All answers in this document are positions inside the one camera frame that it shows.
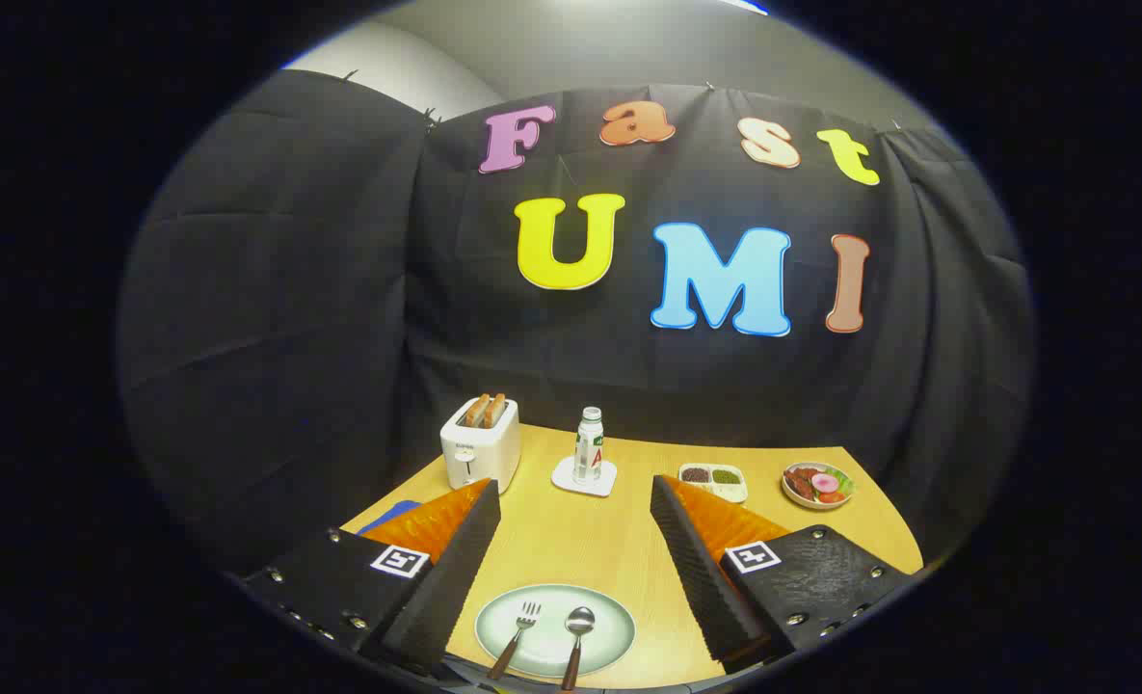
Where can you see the white toaster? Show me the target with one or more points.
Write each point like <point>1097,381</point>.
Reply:
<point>479,453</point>

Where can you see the pale green plate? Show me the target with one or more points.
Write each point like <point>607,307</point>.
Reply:
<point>551,646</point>

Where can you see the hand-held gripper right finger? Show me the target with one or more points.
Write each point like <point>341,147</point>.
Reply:
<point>691,569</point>

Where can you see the white divided condiment dish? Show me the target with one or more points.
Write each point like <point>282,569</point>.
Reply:
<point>715,487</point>

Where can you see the plate of food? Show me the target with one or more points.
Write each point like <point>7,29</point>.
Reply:
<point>816,485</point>

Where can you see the blue cloth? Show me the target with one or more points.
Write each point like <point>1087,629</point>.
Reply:
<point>387,516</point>

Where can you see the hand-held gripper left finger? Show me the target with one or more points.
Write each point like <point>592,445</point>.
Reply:
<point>455,569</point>

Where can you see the small plastic bottle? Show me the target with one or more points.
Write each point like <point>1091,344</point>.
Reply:
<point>588,448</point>

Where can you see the toast slice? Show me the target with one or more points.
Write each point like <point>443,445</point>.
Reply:
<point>498,410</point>
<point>475,412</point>

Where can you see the white square coaster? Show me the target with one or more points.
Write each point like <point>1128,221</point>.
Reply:
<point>570,479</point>

